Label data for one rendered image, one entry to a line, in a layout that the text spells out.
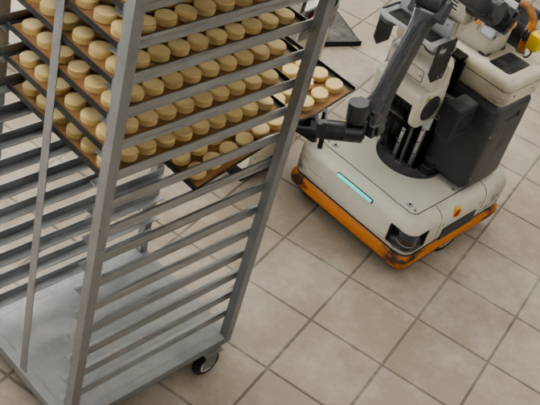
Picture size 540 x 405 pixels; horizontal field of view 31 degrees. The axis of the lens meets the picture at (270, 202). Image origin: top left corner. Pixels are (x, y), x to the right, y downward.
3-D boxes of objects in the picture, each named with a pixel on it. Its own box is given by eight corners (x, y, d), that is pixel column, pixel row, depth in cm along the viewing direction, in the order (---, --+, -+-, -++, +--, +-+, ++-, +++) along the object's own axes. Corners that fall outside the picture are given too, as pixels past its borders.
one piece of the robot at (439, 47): (393, 34, 347) (411, -18, 333) (451, 75, 334) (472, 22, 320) (364, 45, 337) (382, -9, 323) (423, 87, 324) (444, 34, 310)
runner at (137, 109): (301, 51, 248) (304, 41, 246) (308, 56, 247) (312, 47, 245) (98, 118, 208) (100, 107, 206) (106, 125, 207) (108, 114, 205)
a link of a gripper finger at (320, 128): (287, 140, 267) (321, 144, 268) (290, 122, 262) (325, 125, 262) (288, 123, 272) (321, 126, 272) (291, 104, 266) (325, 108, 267)
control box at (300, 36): (288, 39, 353) (298, 6, 344) (325, 21, 369) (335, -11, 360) (296, 44, 351) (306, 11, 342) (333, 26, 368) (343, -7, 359)
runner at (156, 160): (284, 106, 260) (288, 97, 258) (292, 112, 258) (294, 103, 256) (89, 181, 219) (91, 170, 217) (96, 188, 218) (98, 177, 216)
